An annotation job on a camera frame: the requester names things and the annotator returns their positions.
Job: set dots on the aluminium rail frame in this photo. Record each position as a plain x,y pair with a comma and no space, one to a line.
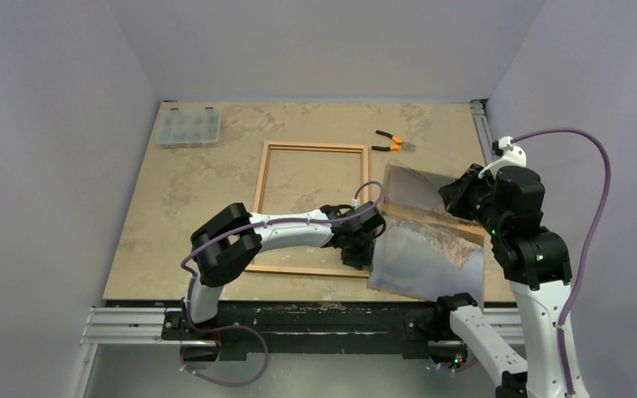
280,159

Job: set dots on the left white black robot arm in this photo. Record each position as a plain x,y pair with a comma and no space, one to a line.
223,248

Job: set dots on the orange black pliers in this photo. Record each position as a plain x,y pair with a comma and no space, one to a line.
397,144

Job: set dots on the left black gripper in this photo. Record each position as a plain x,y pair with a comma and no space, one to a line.
364,259

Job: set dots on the clear plastic organizer box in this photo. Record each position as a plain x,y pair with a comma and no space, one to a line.
188,128

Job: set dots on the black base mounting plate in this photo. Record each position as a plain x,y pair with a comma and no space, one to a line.
410,330

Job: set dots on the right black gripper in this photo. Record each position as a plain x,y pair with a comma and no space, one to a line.
458,195

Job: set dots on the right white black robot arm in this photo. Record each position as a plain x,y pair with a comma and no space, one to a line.
536,263

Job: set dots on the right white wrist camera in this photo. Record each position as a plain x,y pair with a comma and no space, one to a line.
507,153

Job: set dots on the landscape photo print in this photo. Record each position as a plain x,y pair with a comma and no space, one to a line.
425,252

